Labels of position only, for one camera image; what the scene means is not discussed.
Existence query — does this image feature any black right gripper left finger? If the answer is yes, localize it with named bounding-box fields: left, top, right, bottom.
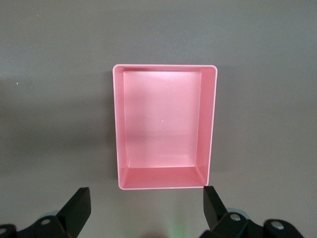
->
left=0, top=187, right=93, bottom=238

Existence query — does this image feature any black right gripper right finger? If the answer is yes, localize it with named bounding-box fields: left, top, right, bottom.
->
left=202, top=185, right=317, bottom=238

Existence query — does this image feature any pink plastic box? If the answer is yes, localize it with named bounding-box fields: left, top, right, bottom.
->
left=112, top=64, right=220, bottom=191

